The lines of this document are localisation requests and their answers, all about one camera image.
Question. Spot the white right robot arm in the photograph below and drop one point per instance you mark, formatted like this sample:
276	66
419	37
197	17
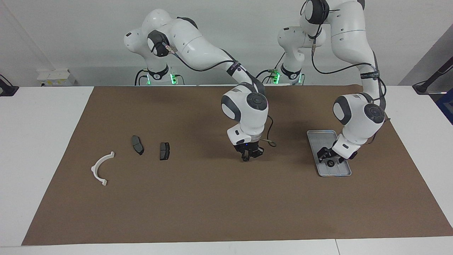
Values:
247	109

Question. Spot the blue box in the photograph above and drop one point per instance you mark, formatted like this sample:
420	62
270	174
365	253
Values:
446	106

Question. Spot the brown table mat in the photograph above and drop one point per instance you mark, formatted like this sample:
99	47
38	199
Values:
226	205

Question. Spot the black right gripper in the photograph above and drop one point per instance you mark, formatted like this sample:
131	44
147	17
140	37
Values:
251	148

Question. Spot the white wall socket box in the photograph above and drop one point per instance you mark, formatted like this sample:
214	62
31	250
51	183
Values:
56	78

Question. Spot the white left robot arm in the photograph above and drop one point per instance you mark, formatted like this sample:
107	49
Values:
361	117

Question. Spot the short grey brake pad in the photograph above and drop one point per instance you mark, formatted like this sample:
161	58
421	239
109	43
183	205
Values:
164	151

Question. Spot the black table clamp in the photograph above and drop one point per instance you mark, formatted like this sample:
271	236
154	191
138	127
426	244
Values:
7	90

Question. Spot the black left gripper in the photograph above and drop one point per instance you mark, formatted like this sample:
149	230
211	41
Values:
341	156

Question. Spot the long grey brake pad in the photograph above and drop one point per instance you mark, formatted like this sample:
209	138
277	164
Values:
137	145

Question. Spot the silver metal tray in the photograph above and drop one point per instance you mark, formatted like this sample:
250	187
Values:
318	140

